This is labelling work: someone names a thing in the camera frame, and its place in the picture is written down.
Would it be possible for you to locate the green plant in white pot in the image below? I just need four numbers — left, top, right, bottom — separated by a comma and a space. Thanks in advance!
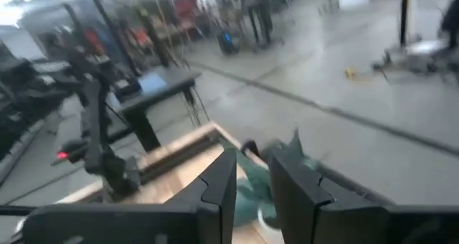
222, 128, 321, 244

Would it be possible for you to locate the grey office chair base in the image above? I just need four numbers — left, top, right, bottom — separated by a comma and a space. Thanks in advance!
372, 38, 459, 84

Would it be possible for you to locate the black device with blue light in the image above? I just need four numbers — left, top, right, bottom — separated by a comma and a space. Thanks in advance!
217, 29, 240, 55

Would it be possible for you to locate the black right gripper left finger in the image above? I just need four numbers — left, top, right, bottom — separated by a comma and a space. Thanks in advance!
21, 146, 238, 244

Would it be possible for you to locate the black post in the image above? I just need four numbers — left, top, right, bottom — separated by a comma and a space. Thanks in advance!
399, 0, 410, 47

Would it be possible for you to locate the grey desk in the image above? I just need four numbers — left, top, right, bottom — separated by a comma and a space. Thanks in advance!
116, 67, 202, 154

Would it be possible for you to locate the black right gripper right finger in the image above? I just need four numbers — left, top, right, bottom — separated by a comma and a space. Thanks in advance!
268, 149, 459, 244

